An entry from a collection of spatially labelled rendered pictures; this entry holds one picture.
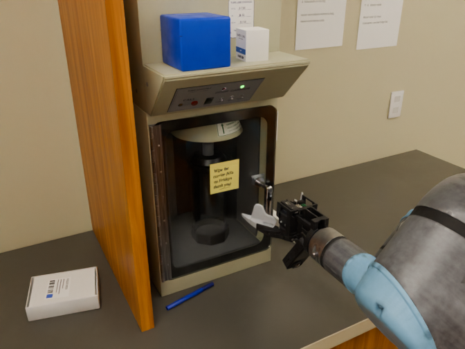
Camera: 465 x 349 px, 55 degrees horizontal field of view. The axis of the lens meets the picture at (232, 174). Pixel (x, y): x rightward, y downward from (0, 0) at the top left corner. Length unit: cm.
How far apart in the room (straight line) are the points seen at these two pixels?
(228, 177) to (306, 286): 35
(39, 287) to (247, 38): 76
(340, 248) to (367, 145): 114
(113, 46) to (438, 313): 61
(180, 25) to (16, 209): 83
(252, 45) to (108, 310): 69
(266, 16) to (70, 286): 78
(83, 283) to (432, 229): 86
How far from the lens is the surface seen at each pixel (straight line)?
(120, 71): 81
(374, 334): 125
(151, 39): 91
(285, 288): 118
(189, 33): 82
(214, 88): 88
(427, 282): 53
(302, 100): 168
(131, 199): 89
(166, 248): 107
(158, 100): 86
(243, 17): 99
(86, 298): 114
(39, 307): 115
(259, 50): 92
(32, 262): 138
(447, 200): 56
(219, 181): 104
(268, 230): 100
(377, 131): 200
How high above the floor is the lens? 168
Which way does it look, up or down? 25 degrees down
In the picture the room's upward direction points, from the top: straight up
